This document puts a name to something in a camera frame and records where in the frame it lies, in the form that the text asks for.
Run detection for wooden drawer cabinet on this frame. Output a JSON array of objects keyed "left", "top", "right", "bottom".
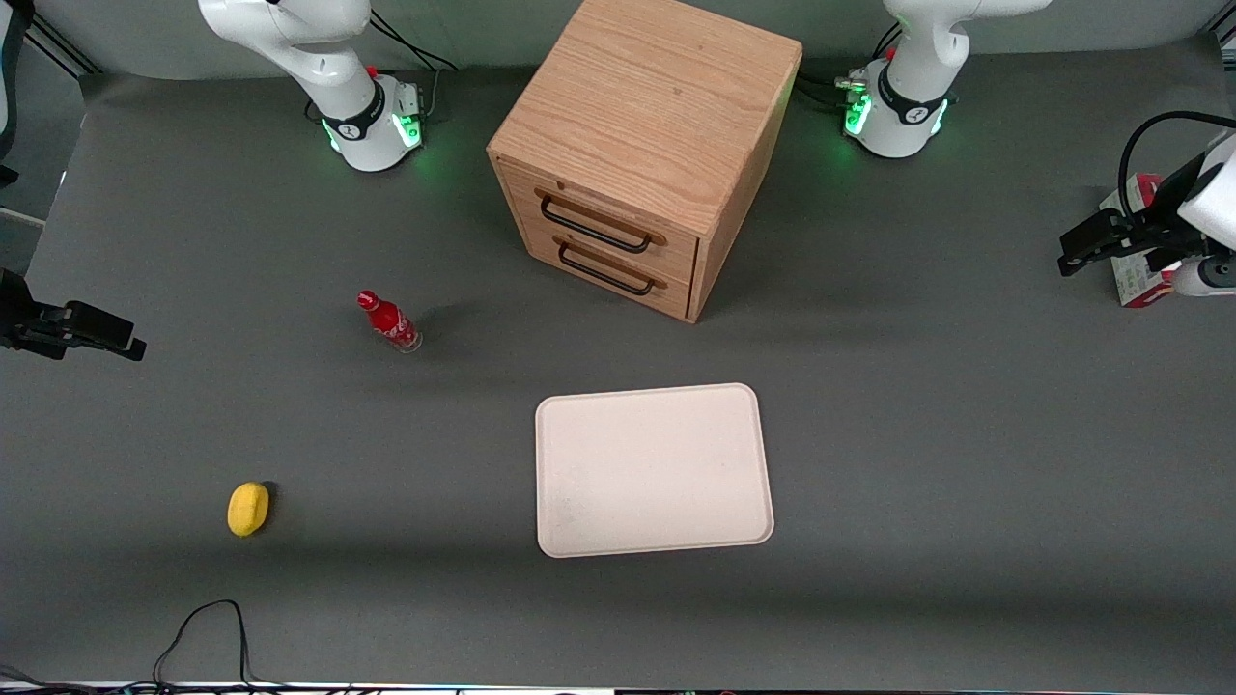
[{"left": 486, "top": 0, "right": 804, "bottom": 324}]

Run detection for grey table mat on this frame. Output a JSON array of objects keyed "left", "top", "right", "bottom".
[{"left": 0, "top": 34, "right": 1236, "bottom": 692}]

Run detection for black arm base cables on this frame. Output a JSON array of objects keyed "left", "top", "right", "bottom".
[
  {"left": 369, "top": 8, "right": 459, "bottom": 125},
  {"left": 798, "top": 21, "right": 905, "bottom": 109}
]

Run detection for red cola bottle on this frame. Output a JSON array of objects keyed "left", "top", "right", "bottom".
[{"left": 356, "top": 290, "right": 424, "bottom": 354}]

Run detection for black looped table cable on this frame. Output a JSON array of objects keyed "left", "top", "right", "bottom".
[{"left": 0, "top": 598, "right": 291, "bottom": 695}]

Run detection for black frame rail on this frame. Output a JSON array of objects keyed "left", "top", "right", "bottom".
[{"left": 24, "top": 14, "right": 102, "bottom": 78}]

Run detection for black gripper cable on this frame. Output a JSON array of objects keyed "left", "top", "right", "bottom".
[{"left": 1117, "top": 109, "right": 1236, "bottom": 219}]

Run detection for red cookie box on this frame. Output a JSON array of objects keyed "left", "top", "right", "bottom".
[{"left": 1099, "top": 173, "right": 1185, "bottom": 309}]

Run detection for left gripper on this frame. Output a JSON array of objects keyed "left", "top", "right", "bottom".
[{"left": 1056, "top": 133, "right": 1236, "bottom": 278}]

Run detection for yellow lemon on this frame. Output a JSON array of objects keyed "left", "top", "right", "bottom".
[{"left": 227, "top": 482, "right": 272, "bottom": 538}]

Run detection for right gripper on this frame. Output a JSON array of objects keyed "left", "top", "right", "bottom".
[{"left": 0, "top": 268, "right": 148, "bottom": 364}]

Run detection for black handle with wood bar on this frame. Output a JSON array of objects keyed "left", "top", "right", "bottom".
[
  {"left": 552, "top": 234, "right": 669, "bottom": 297},
  {"left": 534, "top": 187, "right": 667, "bottom": 256}
]

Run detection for beige plastic tray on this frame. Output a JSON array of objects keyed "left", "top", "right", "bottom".
[{"left": 534, "top": 382, "right": 776, "bottom": 560}]

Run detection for wooden drawer front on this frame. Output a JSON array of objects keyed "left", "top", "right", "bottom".
[
  {"left": 520, "top": 217, "right": 694, "bottom": 322},
  {"left": 495, "top": 157, "right": 700, "bottom": 283}
]

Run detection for black cable sleeve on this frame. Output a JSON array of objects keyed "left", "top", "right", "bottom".
[{"left": 0, "top": 0, "right": 37, "bottom": 186}]

